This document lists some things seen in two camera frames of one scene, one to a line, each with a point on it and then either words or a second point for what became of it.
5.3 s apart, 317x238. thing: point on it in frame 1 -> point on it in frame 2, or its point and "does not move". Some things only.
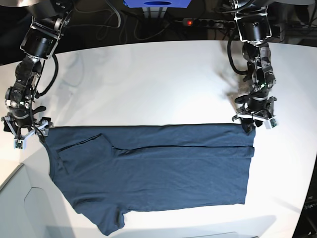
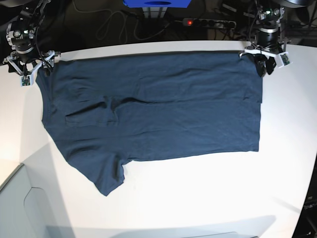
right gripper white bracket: x=258 y=107 -> x=282 y=59
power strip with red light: x=208 y=23 does not move
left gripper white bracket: x=22 y=127 -> x=26 y=60
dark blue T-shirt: x=110 y=170 -> x=102 y=111
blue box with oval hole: x=156 y=3 does not move
